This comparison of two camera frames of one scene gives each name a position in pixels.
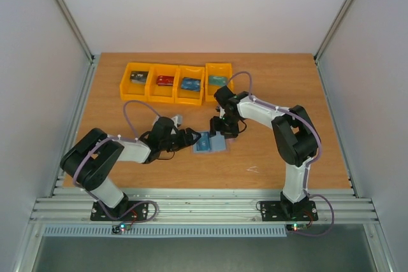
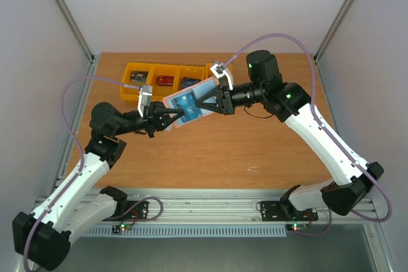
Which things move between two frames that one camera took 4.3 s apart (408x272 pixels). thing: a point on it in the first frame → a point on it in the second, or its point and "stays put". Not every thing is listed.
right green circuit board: x=296 y=227 stays put
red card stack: x=163 y=80 stays put
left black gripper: x=189 y=141 → x=155 y=116
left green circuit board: x=122 y=227 stays put
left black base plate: x=139 y=211 stays put
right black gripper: x=224 y=127 → x=227 y=99
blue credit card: x=203 y=143 → x=188 y=102
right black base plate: x=276 y=211 stays put
